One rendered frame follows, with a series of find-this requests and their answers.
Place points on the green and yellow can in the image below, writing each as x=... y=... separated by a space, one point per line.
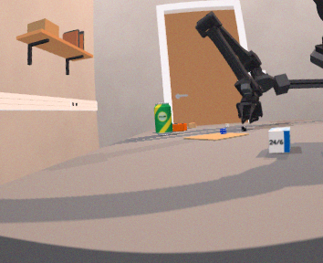
x=163 y=118

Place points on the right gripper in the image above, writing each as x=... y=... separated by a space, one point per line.
x=244 y=108

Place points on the small white and blue box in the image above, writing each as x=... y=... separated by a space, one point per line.
x=279 y=140

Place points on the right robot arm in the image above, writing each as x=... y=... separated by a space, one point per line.
x=249 y=60

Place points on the orange flat mat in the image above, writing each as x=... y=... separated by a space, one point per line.
x=216 y=136

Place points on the orange digital multimeter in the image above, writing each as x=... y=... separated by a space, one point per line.
x=179 y=127

